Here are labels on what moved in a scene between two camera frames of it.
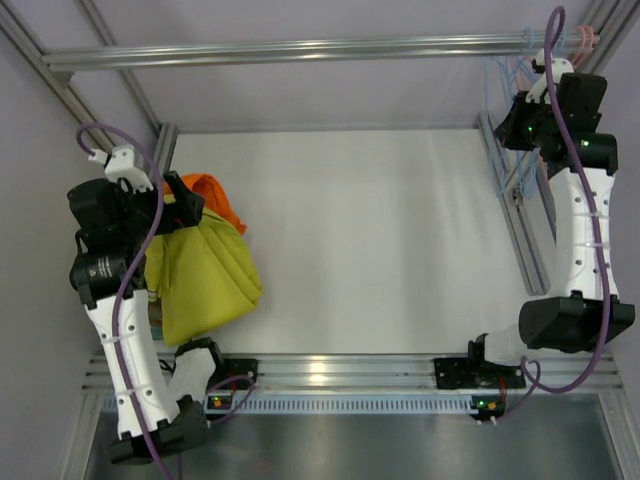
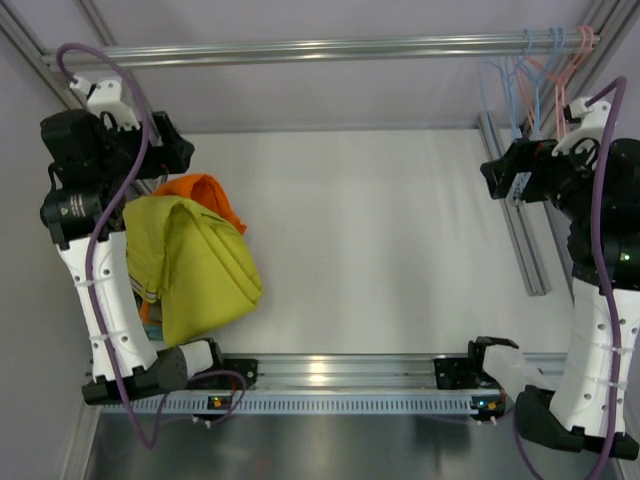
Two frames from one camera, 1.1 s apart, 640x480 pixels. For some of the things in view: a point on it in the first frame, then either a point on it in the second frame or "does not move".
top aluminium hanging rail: x=130 y=58 does not move
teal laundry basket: x=156 y=332 does not move
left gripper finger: x=187 y=208 to x=175 y=153
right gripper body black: x=513 y=125 to x=507 y=168
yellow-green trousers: x=203 y=277 does not move
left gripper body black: x=181 y=203 to x=170 y=148
